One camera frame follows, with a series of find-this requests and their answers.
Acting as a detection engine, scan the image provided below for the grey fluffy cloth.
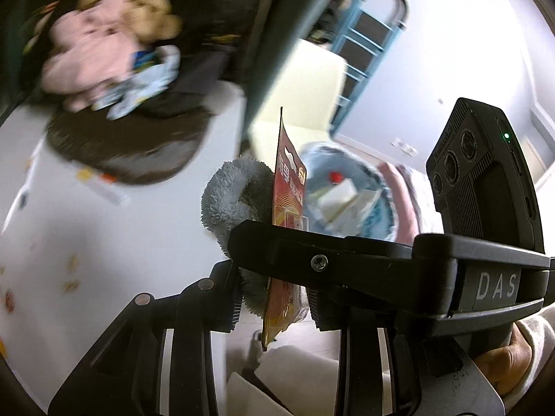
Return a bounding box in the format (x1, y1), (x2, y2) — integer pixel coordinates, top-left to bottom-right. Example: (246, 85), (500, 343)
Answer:
(200, 158), (278, 315)

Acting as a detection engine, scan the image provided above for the white blue printed bag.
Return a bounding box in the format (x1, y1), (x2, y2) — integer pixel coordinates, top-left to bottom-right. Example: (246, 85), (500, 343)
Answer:
(91, 45), (180, 121)

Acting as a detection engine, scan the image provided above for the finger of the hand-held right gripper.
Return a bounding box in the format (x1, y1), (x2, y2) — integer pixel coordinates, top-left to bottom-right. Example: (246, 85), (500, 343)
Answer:
(228, 220), (458, 327)

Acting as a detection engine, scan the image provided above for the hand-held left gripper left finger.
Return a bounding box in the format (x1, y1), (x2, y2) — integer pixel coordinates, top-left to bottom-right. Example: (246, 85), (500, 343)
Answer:
(48, 261), (244, 416)

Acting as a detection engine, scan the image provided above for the pink striped cloth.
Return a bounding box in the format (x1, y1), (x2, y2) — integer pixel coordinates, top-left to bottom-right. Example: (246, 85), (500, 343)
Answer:
(377, 162), (445, 243)

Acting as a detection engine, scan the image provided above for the white pen dark cap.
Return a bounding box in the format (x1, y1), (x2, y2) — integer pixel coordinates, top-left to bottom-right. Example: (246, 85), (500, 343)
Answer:
(22, 139), (46, 193)

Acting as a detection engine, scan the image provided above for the blue step ladder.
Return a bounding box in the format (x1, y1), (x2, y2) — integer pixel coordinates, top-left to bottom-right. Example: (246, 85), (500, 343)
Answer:
(330, 0), (410, 122)

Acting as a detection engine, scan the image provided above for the white marker orange label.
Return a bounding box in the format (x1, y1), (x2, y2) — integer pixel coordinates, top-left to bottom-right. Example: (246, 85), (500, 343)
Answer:
(76, 167), (131, 207)

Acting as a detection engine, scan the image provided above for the tan plush toy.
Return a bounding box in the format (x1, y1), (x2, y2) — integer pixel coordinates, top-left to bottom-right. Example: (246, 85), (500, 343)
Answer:
(80, 0), (183, 42)

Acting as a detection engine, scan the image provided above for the person's right forearm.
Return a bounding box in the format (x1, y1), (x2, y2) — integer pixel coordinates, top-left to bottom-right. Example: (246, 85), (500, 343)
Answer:
(514, 314), (555, 412)

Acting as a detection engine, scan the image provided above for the person's right hand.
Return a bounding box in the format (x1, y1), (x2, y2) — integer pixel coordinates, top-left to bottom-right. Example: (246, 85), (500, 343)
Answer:
(475, 333), (536, 397)

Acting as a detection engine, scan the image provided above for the blue plastic bag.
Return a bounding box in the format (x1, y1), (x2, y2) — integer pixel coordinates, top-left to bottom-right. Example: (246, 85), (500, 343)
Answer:
(299, 141), (402, 243)

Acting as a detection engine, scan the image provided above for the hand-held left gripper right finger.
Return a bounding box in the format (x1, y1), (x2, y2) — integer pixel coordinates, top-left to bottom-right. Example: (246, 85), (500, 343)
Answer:
(309, 289), (419, 416)

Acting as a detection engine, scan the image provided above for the red snack packet yellow ring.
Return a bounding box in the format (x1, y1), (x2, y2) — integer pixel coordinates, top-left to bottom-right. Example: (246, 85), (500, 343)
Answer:
(262, 106), (310, 352)

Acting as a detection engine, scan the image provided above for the cream chair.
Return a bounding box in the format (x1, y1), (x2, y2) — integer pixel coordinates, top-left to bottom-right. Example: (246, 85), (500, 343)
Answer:
(251, 39), (348, 170)

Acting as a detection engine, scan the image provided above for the white wall outlet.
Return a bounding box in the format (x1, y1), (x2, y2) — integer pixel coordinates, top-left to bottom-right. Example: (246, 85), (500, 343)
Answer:
(390, 138), (419, 157)

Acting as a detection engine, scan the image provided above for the dark brown fuzzy mat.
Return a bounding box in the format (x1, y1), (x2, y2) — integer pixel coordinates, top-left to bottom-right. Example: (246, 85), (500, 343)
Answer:
(45, 82), (217, 187)

